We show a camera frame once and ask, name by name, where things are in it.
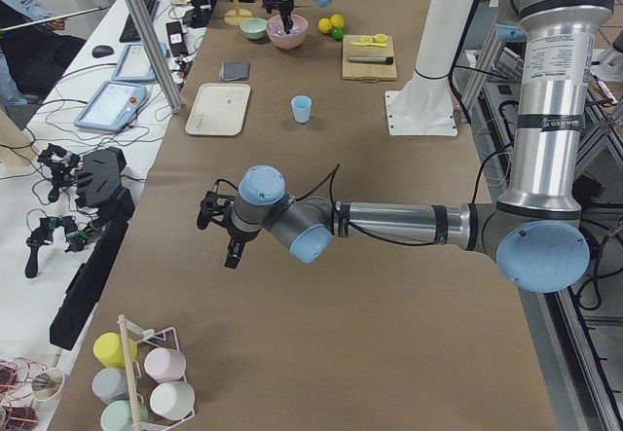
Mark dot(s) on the cream rabbit tray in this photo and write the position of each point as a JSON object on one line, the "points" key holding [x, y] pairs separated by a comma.
{"points": [[218, 110]]}

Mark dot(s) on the grey folded cloth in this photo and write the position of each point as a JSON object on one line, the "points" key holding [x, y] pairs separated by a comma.
{"points": [[234, 71]]}

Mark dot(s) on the empty green bowl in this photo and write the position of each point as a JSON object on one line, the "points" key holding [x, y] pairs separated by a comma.
{"points": [[254, 28]]}

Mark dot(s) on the teach pendant upper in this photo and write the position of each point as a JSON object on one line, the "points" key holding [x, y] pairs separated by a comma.
{"points": [[134, 66]]}

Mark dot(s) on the grey cup in rack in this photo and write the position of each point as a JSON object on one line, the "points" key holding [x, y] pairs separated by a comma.
{"points": [[110, 385]]}

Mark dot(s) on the light blue cup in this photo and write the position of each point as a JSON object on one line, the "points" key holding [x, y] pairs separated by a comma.
{"points": [[301, 108]]}

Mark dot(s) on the white cup in rack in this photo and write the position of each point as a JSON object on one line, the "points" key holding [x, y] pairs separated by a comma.
{"points": [[173, 400]]}

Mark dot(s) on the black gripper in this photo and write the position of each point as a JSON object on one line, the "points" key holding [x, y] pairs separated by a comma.
{"points": [[283, 1], [239, 235]]}

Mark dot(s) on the yellow lemon lower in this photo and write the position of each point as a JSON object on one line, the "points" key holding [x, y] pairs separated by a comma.
{"points": [[325, 26]]}

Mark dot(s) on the mint cup in rack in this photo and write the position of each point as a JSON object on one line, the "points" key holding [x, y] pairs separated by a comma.
{"points": [[117, 416]]}

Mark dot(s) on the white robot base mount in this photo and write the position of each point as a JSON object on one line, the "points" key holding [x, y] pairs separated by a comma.
{"points": [[425, 105]]}

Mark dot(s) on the teach pendant lower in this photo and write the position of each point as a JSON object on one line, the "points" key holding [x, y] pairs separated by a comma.
{"points": [[112, 107]]}

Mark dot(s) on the aluminium frame post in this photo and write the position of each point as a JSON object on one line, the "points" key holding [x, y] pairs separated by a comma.
{"points": [[150, 42]]}

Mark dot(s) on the lemon half upper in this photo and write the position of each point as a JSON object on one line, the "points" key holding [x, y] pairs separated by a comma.
{"points": [[380, 38]]}

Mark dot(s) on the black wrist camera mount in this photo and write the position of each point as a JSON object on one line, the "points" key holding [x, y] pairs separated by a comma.
{"points": [[270, 5], [214, 208]]}

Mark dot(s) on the white wire rack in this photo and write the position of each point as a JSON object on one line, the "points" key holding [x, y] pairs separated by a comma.
{"points": [[137, 342]]}

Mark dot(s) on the pink bowl of ice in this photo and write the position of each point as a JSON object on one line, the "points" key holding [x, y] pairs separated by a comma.
{"points": [[291, 39]]}

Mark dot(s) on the bamboo cutting board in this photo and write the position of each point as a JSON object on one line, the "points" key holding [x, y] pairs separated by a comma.
{"points": [[367, 72]]}

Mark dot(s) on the yellow lemon upper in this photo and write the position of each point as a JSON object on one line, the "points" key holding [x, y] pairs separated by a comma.
{"points": [[337, 21]]}

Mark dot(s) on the steel muddler black tip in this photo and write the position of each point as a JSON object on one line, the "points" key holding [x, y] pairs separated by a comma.
{"points": [[371, 59]]}

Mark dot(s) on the yellow lemon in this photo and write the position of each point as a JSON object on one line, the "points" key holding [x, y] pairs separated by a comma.
{"points": [[337, 21], [325, 26]]}

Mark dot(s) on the green lime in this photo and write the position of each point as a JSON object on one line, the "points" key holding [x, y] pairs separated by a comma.
{"points": [[337, 33]]}

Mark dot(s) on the teach pendant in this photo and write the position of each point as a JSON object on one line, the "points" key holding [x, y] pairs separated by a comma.
{"points": [[112, 107], [134, 66]]}

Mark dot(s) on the pink cup in rack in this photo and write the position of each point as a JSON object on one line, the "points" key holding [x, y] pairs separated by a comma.
{"points": [[165, 364]]}

